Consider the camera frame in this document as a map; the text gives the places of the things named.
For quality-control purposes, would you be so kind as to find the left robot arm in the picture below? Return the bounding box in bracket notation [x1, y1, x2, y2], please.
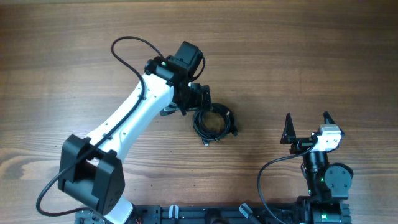
[58, 42, 210, 223]

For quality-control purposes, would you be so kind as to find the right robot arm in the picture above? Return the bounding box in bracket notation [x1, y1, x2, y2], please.
[280, 112, 354, 224]

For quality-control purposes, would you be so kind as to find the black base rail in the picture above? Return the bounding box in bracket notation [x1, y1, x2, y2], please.
[127, 203, 298, 224]

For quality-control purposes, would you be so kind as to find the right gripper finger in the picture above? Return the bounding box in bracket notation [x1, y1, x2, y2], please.
[280, 113, 297, 144]
[323, 111, 345, 136]

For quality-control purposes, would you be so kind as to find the thick black cable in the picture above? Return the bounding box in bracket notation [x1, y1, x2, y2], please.
[192, 103, 239, 141]

